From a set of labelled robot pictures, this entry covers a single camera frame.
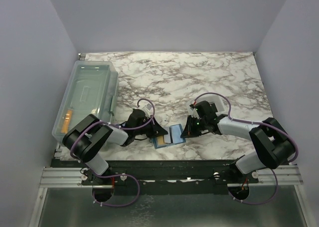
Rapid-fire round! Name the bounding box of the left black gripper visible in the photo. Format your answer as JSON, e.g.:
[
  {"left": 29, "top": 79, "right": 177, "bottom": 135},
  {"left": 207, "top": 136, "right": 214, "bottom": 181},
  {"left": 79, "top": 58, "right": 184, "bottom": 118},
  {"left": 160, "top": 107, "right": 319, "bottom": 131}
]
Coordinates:
[{"left": 134, "top": 115, "right": 167, "bottom": 138}]

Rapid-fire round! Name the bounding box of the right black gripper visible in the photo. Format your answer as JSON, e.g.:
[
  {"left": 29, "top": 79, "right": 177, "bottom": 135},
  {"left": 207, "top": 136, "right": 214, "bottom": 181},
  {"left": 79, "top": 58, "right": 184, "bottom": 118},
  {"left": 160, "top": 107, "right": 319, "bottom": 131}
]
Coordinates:
[{"left": 181, "top": 115, "right": 207, "bottom": 138}]

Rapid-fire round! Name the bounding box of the gold credit card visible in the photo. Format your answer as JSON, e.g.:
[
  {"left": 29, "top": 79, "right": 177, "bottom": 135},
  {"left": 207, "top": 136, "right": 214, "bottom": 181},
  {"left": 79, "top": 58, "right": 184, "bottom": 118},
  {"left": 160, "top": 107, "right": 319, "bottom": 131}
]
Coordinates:
[{"left": 157, "top": 136, "right": 165, "bottom": 146}]

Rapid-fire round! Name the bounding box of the teal leather card holder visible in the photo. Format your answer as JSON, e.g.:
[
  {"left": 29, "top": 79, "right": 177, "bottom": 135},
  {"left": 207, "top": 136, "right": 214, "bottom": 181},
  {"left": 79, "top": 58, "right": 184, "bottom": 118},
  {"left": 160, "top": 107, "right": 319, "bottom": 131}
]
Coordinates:
[{"left": 152, "top": 124, "right": 186, "bottom": 149}]

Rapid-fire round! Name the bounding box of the white magnetic stripe card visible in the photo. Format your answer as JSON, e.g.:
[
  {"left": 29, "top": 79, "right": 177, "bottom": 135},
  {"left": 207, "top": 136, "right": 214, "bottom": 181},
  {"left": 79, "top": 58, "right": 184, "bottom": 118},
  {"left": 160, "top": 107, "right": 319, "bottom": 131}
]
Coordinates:
[{"left": 164, "top": 127, "right": 173, "bottom": 144}]

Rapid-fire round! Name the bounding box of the clear acrylic card box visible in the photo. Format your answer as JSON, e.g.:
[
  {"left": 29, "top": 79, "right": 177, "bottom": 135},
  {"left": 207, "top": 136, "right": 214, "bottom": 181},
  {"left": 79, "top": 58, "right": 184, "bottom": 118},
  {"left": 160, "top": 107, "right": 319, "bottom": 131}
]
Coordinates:
[{"left": 186, "top": 94, "right": 228, "bottom": 116}]

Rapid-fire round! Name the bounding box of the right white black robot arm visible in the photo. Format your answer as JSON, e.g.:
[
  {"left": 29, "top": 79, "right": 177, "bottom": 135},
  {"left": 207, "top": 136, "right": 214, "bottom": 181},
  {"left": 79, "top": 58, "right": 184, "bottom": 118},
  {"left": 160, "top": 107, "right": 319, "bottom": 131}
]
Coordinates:
[{"left": 180, "top": 100, "right": 296, "bottom": 183}]

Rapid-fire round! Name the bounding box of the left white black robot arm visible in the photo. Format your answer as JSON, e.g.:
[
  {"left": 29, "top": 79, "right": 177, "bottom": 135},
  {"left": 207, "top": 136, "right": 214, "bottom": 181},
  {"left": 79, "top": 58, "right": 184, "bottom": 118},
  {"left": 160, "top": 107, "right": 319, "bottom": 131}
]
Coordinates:
[{"left": 62, "top": 109, "right": 168, "bottom": 185}]

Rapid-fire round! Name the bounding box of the clear plastic storage bin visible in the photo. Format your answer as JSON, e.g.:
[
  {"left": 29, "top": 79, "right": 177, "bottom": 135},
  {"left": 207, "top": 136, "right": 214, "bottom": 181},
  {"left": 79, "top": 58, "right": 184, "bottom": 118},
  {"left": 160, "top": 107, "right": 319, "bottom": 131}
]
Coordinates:
[{"left": 52, "top": 60, "right": 119, "bottom": 147}]

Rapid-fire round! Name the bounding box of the orange tool in bin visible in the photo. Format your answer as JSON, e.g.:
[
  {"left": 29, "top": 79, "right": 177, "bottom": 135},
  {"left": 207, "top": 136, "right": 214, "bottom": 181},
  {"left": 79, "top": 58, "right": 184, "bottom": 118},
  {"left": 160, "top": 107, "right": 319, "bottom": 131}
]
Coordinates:
[{"left": 61, "top": 109, "right": 73, "bottom": 134}]

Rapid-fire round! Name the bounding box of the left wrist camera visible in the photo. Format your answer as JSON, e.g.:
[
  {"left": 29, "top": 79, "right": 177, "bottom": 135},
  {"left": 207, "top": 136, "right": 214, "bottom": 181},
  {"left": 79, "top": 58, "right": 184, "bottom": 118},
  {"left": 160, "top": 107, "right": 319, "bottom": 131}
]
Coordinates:
[{"left": 141, "top": 104, "right": 153, "bottom": 118}]

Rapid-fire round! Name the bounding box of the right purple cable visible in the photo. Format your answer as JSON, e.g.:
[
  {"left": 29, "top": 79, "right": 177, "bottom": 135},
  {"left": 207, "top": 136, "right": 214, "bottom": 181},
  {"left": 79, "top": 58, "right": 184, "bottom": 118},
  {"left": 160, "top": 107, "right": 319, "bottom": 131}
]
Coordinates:
[{"left": 193, "top": 92, "right": 299, "bottom": 205}]

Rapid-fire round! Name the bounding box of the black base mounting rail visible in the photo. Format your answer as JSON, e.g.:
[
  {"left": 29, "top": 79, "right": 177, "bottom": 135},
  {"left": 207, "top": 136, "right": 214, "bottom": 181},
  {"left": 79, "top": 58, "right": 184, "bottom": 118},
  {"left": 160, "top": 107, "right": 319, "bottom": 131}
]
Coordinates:
[{"left": 51, "top": 159, "right": 253, "bottom": 196}]

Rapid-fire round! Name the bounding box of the aluminium extrusion rail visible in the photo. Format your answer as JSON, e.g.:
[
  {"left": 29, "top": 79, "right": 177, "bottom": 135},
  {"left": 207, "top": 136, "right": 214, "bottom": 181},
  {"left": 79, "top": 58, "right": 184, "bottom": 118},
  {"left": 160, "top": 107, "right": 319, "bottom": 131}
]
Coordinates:
[{"left": 40, "top": 165, "right": 304, "bottom": 188}]

